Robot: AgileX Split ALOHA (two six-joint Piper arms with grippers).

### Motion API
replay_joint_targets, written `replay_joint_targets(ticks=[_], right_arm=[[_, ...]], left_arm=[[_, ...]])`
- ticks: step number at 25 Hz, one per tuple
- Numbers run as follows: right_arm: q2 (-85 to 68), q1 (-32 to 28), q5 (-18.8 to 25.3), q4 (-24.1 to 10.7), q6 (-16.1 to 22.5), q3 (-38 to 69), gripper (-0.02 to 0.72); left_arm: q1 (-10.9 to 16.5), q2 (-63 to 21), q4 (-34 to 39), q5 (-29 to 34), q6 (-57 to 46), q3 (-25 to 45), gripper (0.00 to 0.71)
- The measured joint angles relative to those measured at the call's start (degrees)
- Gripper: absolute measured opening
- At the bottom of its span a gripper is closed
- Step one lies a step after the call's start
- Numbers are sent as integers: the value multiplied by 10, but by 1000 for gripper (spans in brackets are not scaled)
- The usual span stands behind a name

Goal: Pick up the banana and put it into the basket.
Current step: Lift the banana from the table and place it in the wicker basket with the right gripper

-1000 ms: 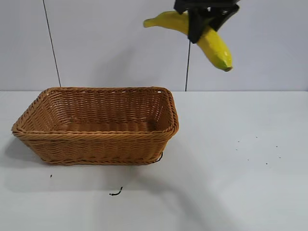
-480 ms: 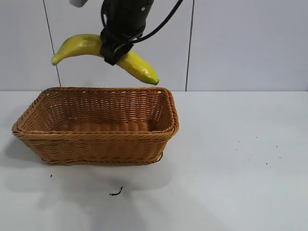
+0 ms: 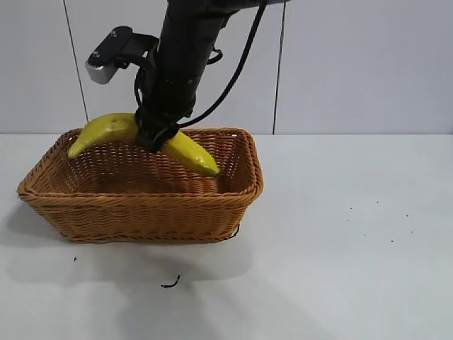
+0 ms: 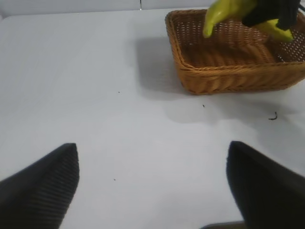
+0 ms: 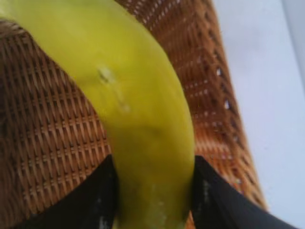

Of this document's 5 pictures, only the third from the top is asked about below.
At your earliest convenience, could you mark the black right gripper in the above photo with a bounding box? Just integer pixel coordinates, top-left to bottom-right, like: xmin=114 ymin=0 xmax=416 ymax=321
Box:
xmin=135 ymin=0 xmax=233 ymax=154

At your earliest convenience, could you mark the brown woven wicker basket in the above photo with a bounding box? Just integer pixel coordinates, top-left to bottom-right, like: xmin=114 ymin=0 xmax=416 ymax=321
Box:
xmin=16 ymin=127 xmax=265 ymax=245

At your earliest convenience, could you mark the yellow banana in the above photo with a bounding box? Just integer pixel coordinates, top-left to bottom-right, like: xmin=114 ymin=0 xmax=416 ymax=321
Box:
xmin=67 ymin=112 xmax=221 ymax=179

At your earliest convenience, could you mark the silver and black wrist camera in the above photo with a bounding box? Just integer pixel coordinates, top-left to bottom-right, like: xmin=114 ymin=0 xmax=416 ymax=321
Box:
xmin=84 ymin=25 xmax=160 ymax=86

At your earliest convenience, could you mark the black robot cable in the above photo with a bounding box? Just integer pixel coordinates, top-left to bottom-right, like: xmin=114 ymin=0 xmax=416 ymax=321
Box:
xmin=176 ymin=0 xmax=267 ymax=128

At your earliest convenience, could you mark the curled black scrap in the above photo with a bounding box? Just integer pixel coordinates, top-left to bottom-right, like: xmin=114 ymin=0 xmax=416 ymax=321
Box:
xmin=160 ymin=274 xmax=182 ymax=289

